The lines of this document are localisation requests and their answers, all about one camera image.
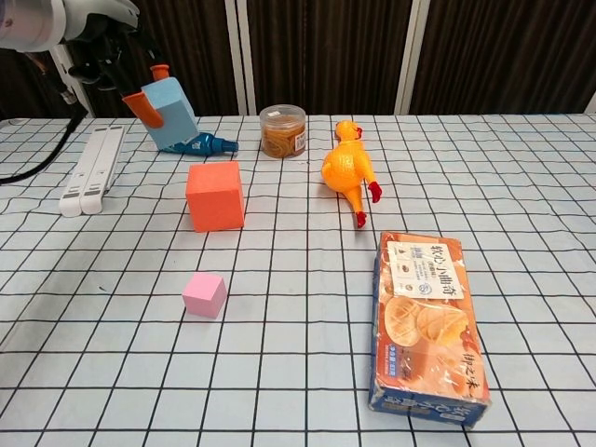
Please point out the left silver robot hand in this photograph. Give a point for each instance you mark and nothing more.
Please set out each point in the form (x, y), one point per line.
(107, 23)

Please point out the light blue foam cube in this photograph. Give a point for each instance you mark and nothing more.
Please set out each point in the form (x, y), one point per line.
(174, 118)

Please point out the pink foam cube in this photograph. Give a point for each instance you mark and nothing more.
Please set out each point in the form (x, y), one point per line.
(202, 295)

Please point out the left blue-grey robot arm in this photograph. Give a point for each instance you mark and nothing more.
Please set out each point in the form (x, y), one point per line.
(28, 23)

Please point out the orange foam cube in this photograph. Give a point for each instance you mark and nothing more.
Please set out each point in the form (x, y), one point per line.
(214, 200)

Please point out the white folding stand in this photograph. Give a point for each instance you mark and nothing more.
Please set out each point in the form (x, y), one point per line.
(93, 172)

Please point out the blue plastic packet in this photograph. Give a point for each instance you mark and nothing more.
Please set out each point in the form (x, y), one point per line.
(214, 144)

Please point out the clear jar of rubber bands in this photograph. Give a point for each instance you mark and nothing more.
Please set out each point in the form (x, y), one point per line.
(283, 132)

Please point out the yellow rubber chicken toy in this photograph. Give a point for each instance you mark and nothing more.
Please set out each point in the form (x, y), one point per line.
(347, 165)

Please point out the checkered white tablecloth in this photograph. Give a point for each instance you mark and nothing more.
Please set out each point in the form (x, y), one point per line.
(279, 349)

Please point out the orange cookie box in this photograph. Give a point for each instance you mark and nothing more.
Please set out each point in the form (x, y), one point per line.
(423, 326)

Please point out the double white partition frame post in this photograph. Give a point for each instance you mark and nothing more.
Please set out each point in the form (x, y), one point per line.
(242, 56)

